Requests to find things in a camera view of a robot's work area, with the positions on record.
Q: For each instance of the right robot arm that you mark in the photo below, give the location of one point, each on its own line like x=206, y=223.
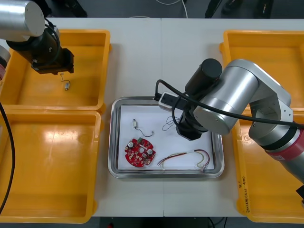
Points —
x=225, y=95

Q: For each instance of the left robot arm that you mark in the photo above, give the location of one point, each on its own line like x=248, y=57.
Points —
x=19, y=16

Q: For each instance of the steel tray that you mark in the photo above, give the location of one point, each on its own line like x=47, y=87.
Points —
x=113, y=154

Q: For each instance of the yellow-orange bin with handwriting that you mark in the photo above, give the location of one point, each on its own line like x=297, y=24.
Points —
x=261, y=190

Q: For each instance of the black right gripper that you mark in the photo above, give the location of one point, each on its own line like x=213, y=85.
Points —
x=190, y=133

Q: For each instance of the black stand leg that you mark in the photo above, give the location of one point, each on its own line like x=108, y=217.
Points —
x=212, y=9

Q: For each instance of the white paper sheet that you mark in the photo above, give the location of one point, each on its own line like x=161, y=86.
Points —
x=180, y=145

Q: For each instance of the small metal solenoid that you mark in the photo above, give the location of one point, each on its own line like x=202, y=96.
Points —
x=67, y=86
x=134, y=122

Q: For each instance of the round red circuit board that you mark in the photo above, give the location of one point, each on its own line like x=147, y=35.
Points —
x=137, y=154

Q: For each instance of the yellow-orange plastic bin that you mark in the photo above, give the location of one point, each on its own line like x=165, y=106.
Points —
x=90, y=71
x=59, y=166
x=261, y=47

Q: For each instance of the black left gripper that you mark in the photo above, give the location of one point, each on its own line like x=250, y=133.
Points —
x=51, y=60

